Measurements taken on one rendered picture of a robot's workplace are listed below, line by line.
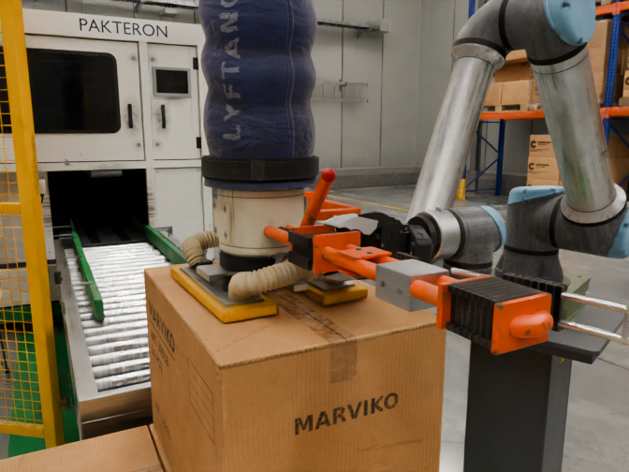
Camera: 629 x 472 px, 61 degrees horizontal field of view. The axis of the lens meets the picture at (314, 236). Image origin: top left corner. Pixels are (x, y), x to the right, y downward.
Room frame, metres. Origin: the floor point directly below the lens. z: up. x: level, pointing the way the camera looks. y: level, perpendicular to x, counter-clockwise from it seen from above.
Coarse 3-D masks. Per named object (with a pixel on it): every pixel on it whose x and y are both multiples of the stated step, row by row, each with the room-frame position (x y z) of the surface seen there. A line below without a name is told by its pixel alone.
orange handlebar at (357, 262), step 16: (336, 208) 1.27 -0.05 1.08; (352, 208) 1.20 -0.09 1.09; (288, 224) 0.98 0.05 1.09; (336, 256) 0.74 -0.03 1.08; (352, 256) 0.71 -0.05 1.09; (368, 256) 0.71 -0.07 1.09; (384, 256) 0.72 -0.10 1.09; (352, 272) 0.72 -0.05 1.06; (368, 272) 0.67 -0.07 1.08; (416, 288) 0.59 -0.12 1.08; (432, 288) 0.57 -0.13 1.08; (432, 304) 0.57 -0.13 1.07; (512, 320) 0.48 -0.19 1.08; (528, 320) 0.47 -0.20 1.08; (544, 320) 0.48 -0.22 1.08; (528, 336) 0.47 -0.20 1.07
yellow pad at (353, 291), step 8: (304, 280) 1.02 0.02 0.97; (312, 280) 1.01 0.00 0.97; (312, 288) 0.97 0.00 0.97; (320, 288) 0.96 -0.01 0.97; (328, 288) 0.96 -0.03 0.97; (336, 288) 0.97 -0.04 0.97; (344, 288) 0.97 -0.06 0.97; (352, 288) 0.97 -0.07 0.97; (360, 288) 0.97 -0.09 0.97; (312, 296) 0.96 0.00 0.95; (320, 296) 0.93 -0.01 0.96; (328, 296) 0.93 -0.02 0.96; (336, 296) 0.94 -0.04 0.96; (344, 296) 0.95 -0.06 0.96; (352, 296) 0.95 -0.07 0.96; (360, 296) 0.96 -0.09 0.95
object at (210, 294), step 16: (176, 272) 1.09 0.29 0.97; (192, 272) 1.07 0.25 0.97; (192, 288) 0.98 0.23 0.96; (208, 288) 0.95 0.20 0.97; (224, 288) 0.93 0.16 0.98; (208, 304) 0.90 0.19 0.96; (224, 304) 0.87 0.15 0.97; (240, 304) 0.87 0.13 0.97; (256, 304) 0.87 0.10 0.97; (272, 304) 0.88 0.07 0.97; (224, 320) 0.83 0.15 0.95
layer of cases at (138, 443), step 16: (128, 432) 1.17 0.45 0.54; (144, 432) 1.17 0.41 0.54; (64, 448) 1.11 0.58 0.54; (80, 448) 1.11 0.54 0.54; (96, 448) 1.11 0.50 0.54; (112, 448) 1.11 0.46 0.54; (128, 448) 1.11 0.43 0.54; (144, 448) 1.11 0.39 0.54; (160, 448) 1.11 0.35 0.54; (0, 464) 1.05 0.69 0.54; (16, 464) 1.05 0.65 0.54; (32, 464) 1.05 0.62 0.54; (48, 464) 1.05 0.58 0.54; (64, 464) 1.05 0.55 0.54; (80, 464) 1.05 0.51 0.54; (96, 464) 1.05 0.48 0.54; (112, 464) 1.05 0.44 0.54; (128, 464) 1.05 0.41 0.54; (144, 464) 1.05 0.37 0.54; (160, 464) 1.05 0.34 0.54
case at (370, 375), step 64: (192, 320) 0.85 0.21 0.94; (256, 320) 0.85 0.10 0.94; (320, 320) 0.85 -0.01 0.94; (384, 320) 0.85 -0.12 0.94; (192, 384) 0.83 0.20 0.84; (256, 384) 0.70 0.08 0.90; (320, 384) 0.75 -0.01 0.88; (384, 384) 0.80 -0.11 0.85; (192, 448) 0.85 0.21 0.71; (256, 448) 0.70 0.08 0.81; (320, 448) 0.75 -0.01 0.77; (384, 448) 0.80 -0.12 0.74
